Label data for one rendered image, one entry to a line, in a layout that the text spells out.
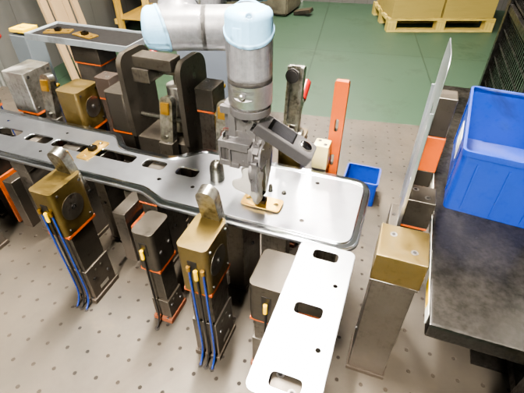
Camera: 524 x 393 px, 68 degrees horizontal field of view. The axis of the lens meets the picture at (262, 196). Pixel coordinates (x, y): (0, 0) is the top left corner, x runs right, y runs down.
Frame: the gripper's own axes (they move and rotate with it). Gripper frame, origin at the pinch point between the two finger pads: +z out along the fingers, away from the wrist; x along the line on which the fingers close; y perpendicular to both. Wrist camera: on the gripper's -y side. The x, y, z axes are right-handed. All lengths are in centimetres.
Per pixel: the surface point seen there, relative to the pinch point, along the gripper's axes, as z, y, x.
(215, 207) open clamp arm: -6.4, 3.7, 13.0
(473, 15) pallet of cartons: 85, -92, -534
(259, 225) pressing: 2.3, -1.7, 6.0
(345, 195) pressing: 2.0, -15.7, -8.8
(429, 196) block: -6.0, -30.6, -3.5
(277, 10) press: 96, 166, -518
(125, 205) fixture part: 14.7, 37.7, -1.4
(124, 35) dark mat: -14, 59, -42
